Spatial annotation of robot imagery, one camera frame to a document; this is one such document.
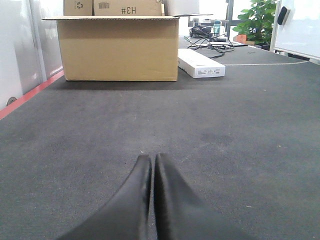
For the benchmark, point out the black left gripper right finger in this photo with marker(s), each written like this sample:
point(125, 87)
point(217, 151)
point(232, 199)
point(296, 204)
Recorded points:
point(180, 214)

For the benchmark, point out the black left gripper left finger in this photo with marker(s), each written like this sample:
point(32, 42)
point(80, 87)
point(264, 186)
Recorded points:
point(125, 215)

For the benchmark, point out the long white carton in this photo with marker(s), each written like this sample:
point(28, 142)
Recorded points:
point(197, 65)

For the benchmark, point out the large cardboard box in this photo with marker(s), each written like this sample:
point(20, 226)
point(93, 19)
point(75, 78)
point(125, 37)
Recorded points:
point(119, 48)

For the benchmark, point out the green potted plant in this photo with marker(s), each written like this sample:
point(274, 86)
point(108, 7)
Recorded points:
point(257, 22)

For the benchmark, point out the upper cardboard box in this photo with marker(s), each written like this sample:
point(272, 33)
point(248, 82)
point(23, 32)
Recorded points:
point(113, 8)

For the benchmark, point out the black whiteboard eraser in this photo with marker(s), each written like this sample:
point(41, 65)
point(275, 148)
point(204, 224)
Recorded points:
point(283, 15)

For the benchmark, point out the white board with frame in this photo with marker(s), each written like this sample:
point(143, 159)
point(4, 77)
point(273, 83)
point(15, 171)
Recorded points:
point(300, 35)

